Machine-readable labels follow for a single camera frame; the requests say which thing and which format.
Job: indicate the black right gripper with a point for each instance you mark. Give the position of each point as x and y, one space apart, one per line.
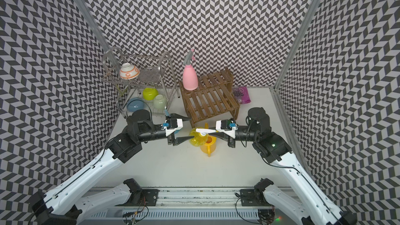
230 140

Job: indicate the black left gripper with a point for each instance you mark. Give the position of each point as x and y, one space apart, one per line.
177 140

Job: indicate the yellow watering can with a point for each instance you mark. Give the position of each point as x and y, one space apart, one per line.
210 144

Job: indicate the pink spray bottle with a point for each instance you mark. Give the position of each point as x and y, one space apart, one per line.
189 77

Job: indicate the yellow transparent spray bottle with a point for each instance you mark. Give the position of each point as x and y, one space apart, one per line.
198 139

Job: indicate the blue spray bottle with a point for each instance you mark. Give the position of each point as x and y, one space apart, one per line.
167 113

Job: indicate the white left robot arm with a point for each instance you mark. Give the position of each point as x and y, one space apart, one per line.
67 204

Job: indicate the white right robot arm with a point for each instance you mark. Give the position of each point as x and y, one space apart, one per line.
313 207

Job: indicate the wooden slatted shelf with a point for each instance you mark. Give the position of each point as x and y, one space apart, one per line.
213 97

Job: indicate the pale green bowl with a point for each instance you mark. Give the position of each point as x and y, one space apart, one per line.
160 102

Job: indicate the lime green bowl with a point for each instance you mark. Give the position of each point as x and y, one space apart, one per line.
150 93

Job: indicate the blue bowl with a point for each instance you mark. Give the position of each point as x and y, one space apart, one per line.
135 104

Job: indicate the white orange patterned bowl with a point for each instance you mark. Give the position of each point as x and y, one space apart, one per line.
129 71

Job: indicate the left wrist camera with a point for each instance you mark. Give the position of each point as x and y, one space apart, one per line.
170 126

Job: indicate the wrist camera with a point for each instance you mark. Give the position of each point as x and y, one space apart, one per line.
228 127
170 126

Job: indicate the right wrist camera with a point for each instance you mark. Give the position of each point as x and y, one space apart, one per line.
228 127

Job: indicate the metal wire dish rack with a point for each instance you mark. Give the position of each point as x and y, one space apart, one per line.
155 72

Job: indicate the aluminium corner post right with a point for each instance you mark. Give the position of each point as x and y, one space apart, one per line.
284 118

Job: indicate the aluminium corner post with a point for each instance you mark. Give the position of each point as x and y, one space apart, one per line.
87 15
284 118

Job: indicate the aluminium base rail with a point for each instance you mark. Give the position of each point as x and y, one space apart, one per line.
193 205

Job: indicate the aluminium corner post left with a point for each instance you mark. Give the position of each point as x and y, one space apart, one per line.
87 15

